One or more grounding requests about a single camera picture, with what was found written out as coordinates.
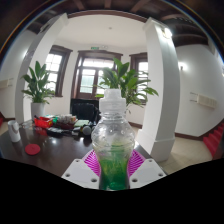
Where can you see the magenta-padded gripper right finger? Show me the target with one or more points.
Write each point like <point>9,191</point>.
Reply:
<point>148,173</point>

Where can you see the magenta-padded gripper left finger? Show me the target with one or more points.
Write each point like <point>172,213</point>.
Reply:
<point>78,173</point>

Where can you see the clear bottle with green drink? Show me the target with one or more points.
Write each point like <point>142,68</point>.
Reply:
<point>113,140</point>

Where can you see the grey round microphones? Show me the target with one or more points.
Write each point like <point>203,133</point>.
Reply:
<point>87,130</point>

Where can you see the black flat device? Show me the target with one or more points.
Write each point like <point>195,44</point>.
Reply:
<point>54,132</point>

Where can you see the green notebook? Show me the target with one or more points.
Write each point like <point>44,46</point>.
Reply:
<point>81,123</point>

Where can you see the flat round red coaster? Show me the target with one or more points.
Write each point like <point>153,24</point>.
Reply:
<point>32,149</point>

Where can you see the brown tray of small jars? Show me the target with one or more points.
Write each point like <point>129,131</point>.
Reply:
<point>66,123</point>

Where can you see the red box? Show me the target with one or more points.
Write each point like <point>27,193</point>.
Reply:
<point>43,123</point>

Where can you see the black chair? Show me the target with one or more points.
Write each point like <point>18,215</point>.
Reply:
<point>83,111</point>

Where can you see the red carpeted staircase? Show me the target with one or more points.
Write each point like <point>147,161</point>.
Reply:
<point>215,140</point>

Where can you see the white mug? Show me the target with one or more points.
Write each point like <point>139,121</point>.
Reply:
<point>14,131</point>

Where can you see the brown wooden double door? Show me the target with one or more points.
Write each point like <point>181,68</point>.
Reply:
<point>87,80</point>

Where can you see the potted plant in white pot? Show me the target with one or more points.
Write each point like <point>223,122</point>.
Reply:
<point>128,80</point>
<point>37,86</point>

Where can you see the brown framed window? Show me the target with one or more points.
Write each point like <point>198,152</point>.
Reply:
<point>142,68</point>
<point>53,66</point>

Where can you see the green exit sign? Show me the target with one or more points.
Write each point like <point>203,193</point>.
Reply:
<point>95,48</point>

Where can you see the white wall lamp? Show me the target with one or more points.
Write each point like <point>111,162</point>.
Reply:
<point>182,66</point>

